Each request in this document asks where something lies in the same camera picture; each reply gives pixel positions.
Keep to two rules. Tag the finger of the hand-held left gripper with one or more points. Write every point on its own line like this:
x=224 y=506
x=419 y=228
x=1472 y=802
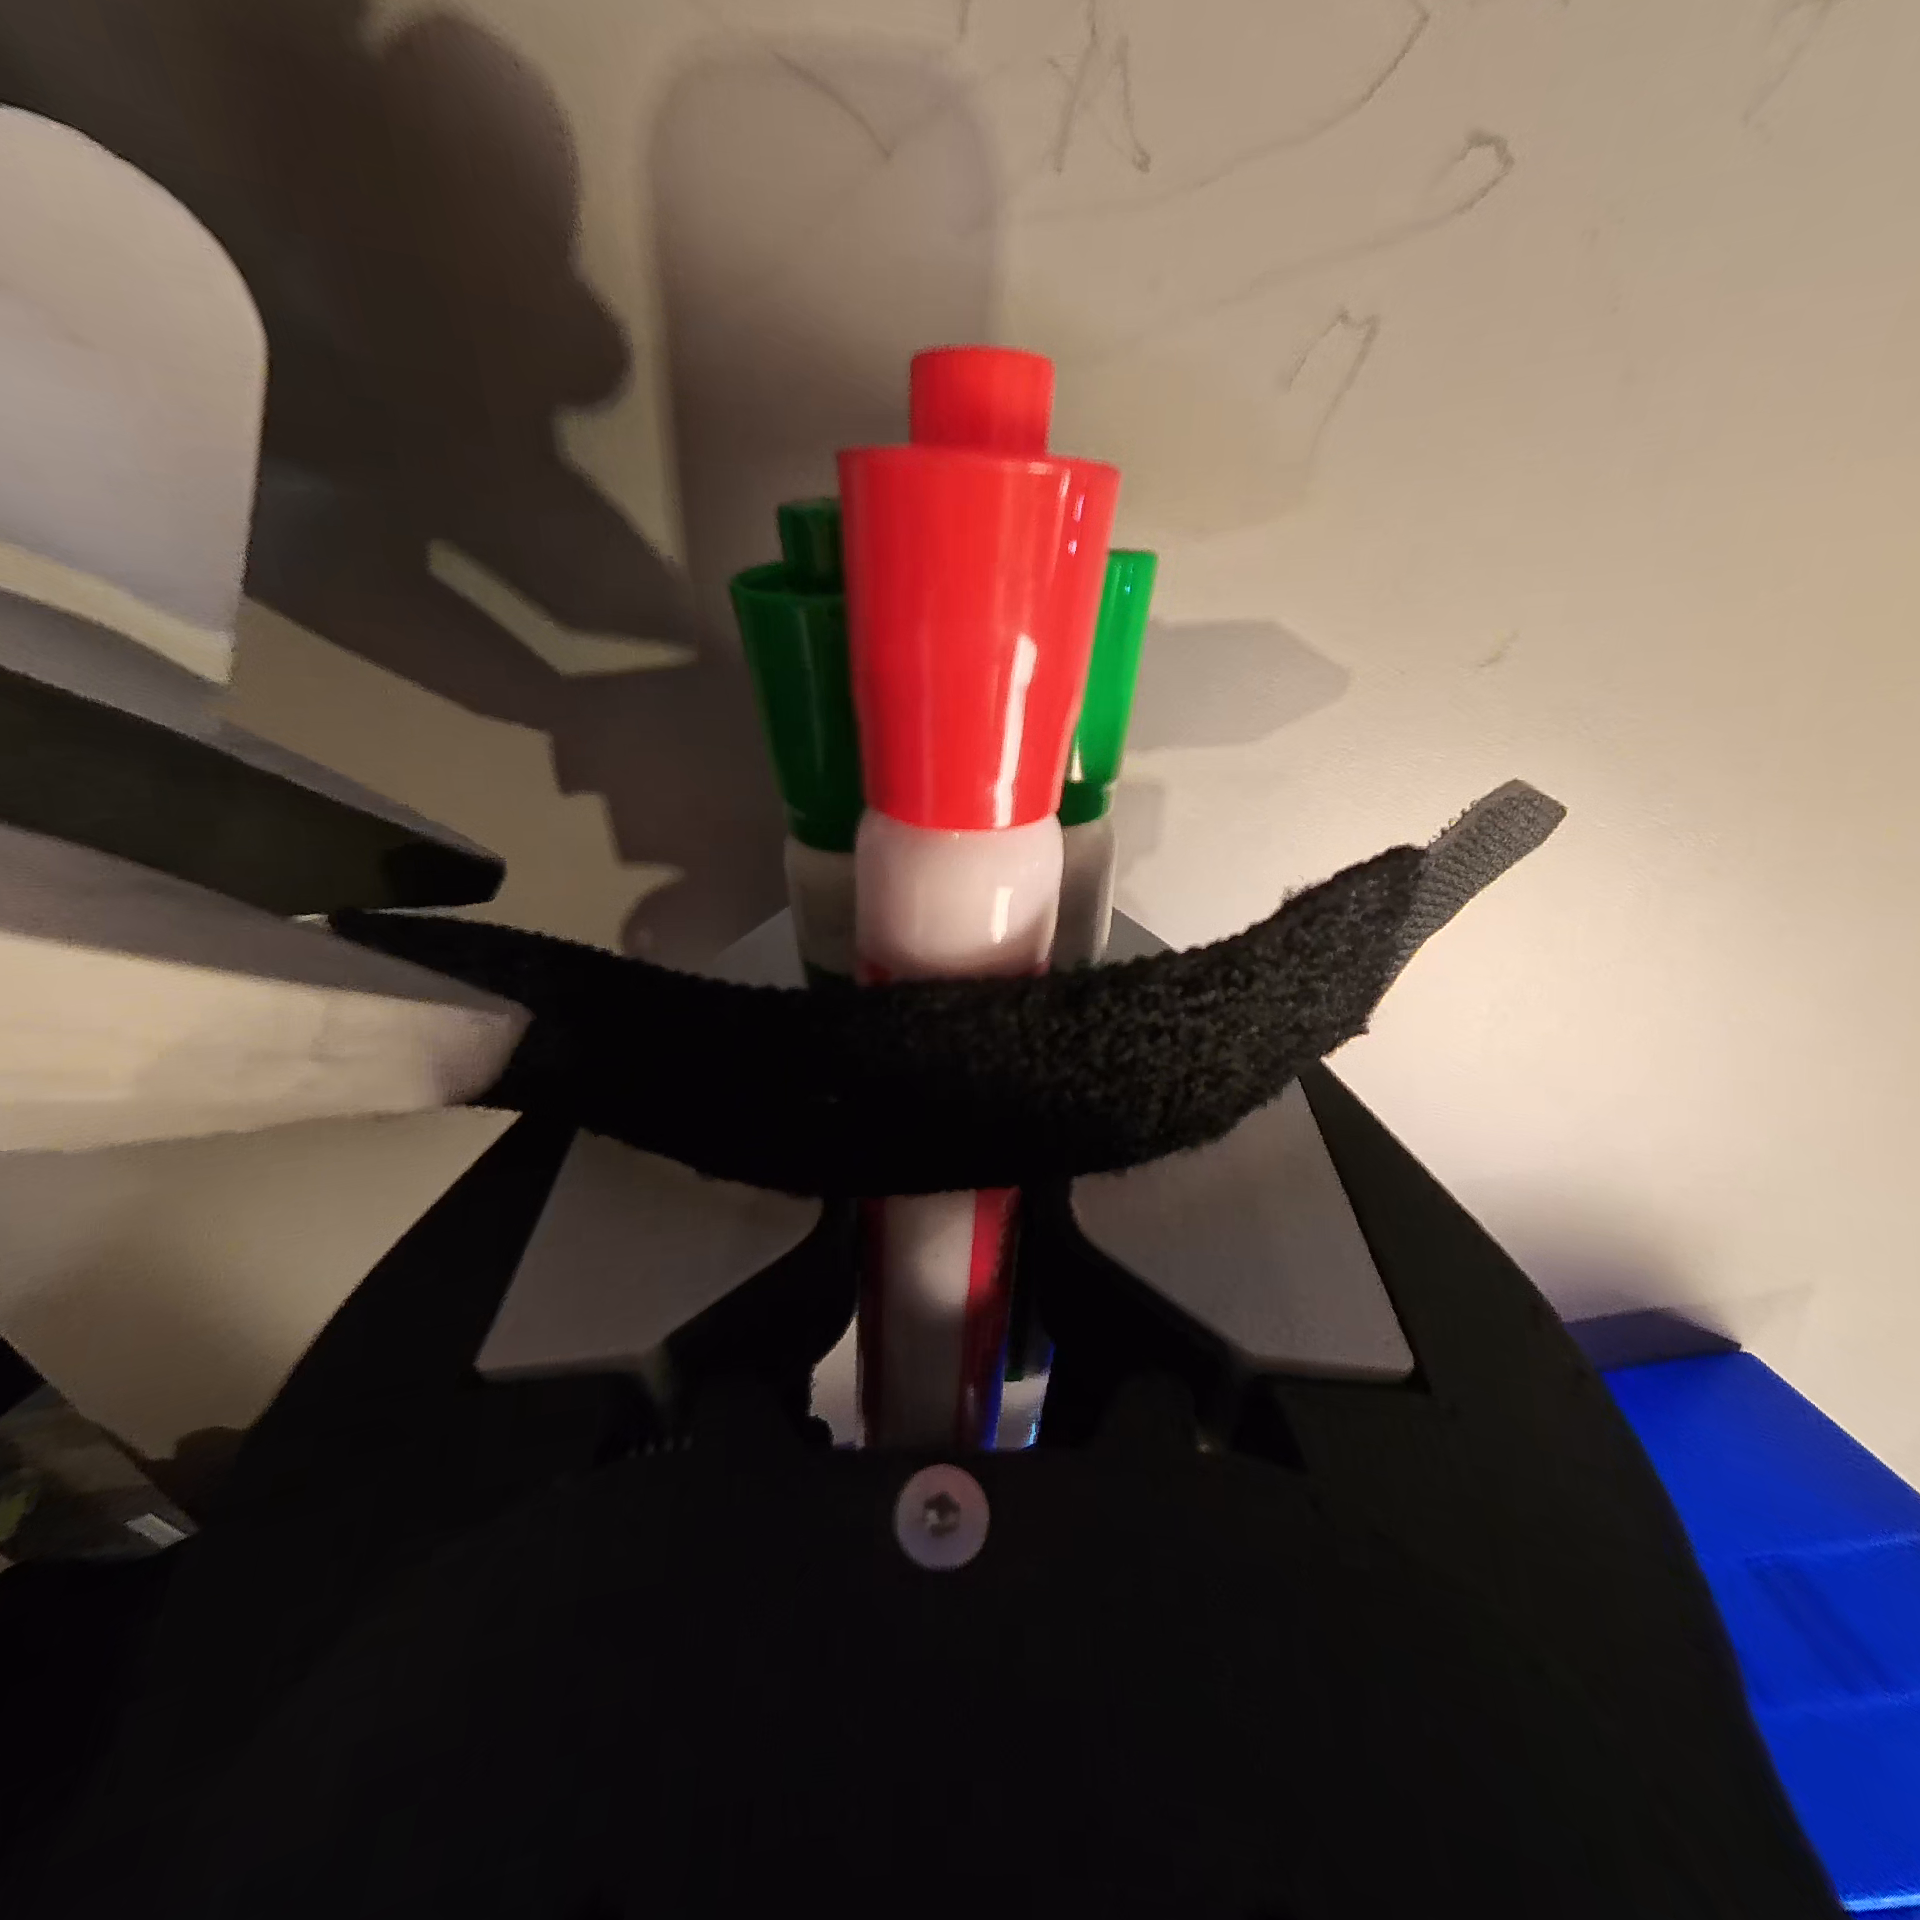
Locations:
x=211 y=1019
x=122 y=391

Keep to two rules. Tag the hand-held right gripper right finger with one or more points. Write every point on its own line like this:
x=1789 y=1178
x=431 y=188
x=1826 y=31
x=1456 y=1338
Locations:
x=1275 y=1245

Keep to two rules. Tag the green dry erase marker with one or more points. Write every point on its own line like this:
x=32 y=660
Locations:
x=1105 y=674
x=796 y=707

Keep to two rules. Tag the blue plastic bin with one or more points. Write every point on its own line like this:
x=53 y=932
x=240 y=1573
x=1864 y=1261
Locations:
x=1802 y=1591

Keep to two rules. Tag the red dry erase marker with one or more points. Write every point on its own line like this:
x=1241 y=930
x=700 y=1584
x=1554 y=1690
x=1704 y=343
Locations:
x=961 y=660

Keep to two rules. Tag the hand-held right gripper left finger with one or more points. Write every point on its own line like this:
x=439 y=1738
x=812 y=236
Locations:
x=632 y=1275

